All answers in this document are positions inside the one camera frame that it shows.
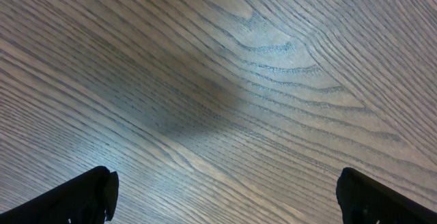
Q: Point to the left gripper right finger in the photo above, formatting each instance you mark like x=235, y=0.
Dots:
x=363, y=200

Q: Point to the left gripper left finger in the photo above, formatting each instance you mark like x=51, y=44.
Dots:
x=88, y=198

